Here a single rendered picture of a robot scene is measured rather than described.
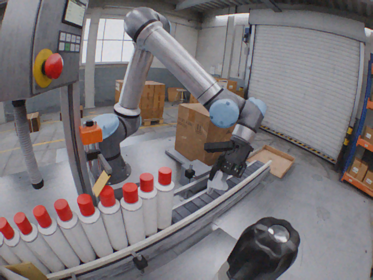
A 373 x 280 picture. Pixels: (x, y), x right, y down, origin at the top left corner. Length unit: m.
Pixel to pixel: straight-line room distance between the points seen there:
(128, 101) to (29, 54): 0.52
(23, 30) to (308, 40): 4.66
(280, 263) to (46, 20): 0.42
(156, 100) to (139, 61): 3.24
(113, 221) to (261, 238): 0.31
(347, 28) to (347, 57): 0.70
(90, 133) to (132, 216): 0.20
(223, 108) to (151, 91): 3.40
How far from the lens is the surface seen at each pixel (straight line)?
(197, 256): 0.51
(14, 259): 0.48
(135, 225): 0.43
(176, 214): 0.60
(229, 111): 0.44
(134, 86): 0.69
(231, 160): 0.57
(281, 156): 1.34
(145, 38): 0.51
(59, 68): 0.28
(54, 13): 0.31
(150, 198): 0.42
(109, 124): 0.64
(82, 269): 0.48
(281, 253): 0.20
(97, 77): 5.71
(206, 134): 0.82
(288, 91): 4.60
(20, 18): 0.31
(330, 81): 4.37
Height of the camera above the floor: 1.32
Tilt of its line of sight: 23 degrees down
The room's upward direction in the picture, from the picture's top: 7 degrees clockwise
